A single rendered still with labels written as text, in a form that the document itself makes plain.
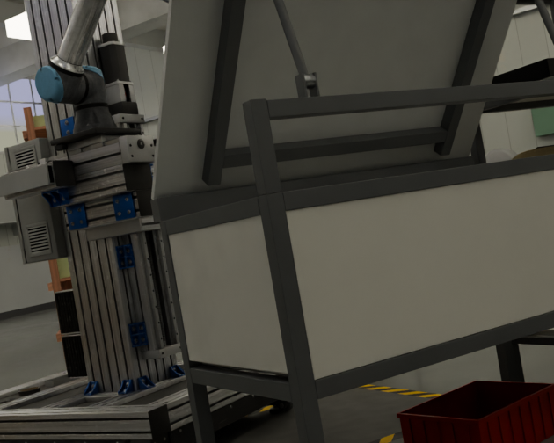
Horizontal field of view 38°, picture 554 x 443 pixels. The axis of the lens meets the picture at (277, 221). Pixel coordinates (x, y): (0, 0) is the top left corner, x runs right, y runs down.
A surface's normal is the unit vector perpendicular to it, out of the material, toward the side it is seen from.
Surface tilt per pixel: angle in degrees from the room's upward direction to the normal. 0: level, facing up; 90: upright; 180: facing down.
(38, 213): 90
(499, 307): 90
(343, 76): 126
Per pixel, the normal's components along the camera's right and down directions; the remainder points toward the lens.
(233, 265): -0.85, 0.14
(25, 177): -0.53, 0.08
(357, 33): 0.50, 0.51
